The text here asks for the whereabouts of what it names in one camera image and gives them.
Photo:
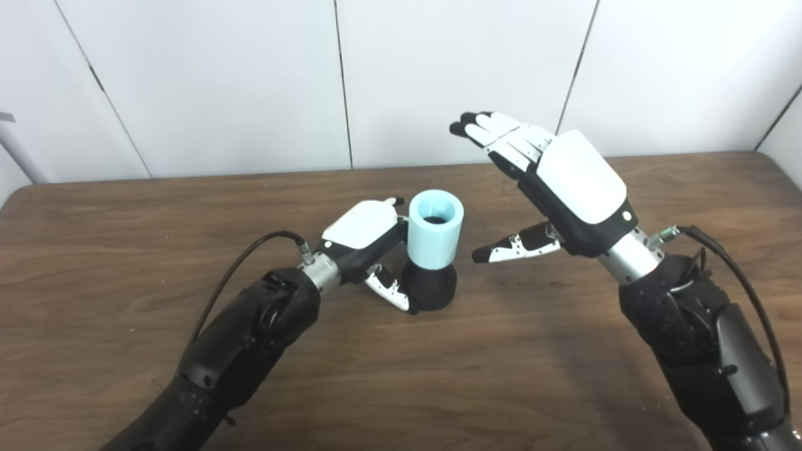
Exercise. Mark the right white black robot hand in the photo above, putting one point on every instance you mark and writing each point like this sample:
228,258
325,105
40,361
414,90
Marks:
583,181

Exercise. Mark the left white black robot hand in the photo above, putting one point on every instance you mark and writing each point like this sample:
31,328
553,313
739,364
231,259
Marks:
363,228

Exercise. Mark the black funnel-shaped nozzle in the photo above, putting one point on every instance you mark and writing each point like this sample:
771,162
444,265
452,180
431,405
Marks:
432,288

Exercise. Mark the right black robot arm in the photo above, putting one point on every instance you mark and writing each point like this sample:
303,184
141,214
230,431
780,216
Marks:
689,313

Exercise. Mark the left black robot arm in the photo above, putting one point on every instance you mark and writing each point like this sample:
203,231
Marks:
238,351

